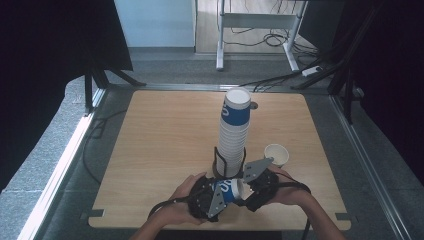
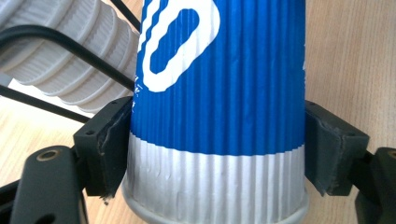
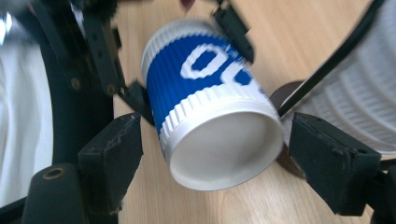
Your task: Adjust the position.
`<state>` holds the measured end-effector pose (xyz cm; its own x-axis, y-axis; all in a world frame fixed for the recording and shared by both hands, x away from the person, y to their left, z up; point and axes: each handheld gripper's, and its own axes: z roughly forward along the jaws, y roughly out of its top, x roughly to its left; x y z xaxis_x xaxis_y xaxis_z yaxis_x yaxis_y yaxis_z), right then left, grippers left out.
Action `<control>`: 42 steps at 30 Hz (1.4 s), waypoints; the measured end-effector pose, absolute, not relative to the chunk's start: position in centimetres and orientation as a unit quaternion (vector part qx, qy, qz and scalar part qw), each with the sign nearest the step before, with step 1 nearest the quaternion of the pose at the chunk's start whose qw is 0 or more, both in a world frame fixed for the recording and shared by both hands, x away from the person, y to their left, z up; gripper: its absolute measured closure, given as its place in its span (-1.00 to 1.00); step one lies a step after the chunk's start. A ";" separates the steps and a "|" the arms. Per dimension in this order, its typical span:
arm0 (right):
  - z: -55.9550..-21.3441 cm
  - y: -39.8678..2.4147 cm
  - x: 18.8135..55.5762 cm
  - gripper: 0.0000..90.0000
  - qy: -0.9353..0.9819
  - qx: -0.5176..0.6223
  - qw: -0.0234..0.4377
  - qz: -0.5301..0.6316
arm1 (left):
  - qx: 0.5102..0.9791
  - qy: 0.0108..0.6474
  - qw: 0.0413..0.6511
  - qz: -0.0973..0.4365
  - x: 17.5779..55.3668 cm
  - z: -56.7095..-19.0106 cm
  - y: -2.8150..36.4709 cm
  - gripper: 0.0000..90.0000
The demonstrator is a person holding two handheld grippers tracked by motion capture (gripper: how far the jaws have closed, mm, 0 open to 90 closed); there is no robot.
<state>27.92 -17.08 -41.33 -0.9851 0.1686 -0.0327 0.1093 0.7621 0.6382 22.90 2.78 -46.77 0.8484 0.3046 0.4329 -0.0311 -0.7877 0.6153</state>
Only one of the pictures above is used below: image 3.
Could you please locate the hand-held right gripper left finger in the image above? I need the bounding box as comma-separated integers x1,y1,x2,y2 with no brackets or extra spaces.
78,111,145,216

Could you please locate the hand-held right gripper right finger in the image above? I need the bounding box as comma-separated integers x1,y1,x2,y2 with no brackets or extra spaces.
288,111,382,217

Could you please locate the blue ribbed paper cup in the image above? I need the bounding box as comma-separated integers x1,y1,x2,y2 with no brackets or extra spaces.
140,18,285,191

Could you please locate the stack of white paper cups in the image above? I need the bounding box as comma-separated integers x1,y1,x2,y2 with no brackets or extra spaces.
281,0,396,157

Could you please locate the black wire cup holder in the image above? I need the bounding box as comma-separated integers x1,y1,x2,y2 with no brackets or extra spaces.
269,0,387,180

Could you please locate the white cloth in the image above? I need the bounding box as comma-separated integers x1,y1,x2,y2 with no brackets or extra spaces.
0,31,54,208

